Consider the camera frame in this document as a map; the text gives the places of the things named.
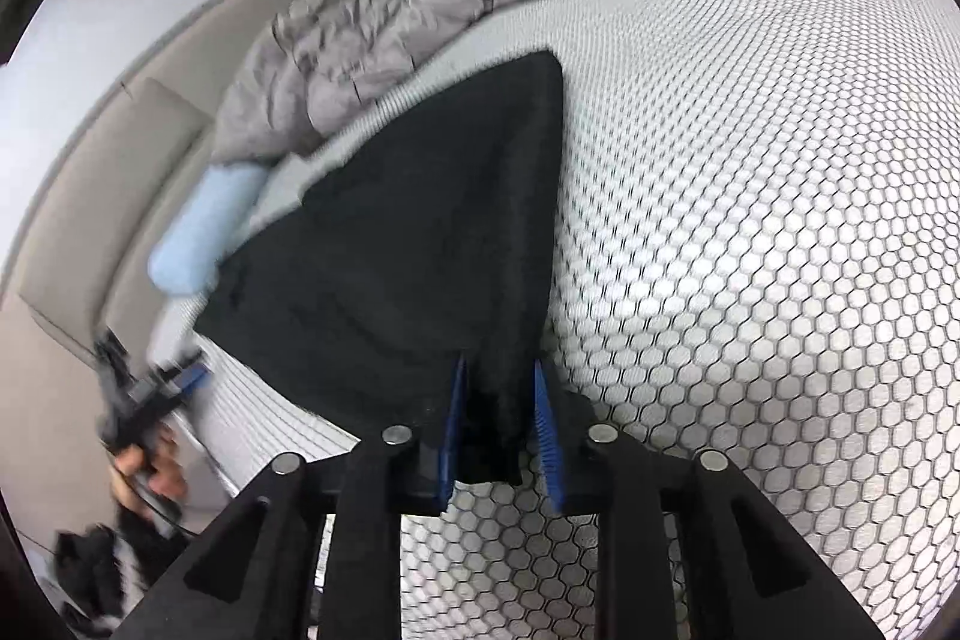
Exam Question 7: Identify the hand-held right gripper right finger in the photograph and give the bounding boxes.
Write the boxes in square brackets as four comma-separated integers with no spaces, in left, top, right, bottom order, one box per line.
[531,359,887,640]

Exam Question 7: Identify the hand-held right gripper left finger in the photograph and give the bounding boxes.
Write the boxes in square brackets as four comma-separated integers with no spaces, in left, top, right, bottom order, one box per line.
[127,353,473,640]

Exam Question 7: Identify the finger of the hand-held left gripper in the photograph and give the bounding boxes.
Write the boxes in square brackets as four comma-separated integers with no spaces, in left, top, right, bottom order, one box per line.
[159,357,212,399]

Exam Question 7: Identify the black pants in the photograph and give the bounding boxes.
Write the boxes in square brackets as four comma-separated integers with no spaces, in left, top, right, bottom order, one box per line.
[193,50,566,488]

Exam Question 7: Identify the person's left forearm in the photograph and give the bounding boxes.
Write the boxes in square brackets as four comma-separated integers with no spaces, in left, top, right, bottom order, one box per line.
[54,496,188,637]

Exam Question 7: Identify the person's left hand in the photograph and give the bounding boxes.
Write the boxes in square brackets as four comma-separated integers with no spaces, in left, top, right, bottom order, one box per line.
[111,426,190,507]

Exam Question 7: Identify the light blue pillow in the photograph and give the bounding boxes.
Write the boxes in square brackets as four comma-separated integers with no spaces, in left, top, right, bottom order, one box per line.
[147,165,272,298]

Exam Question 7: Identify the beige padded headboard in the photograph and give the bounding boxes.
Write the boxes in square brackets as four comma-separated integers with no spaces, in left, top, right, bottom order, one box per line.
[0,0,305,540]

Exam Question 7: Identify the white honeycomb mattress bed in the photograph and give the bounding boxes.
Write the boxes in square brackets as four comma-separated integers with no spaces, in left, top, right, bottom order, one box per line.
[169,0,960,640]

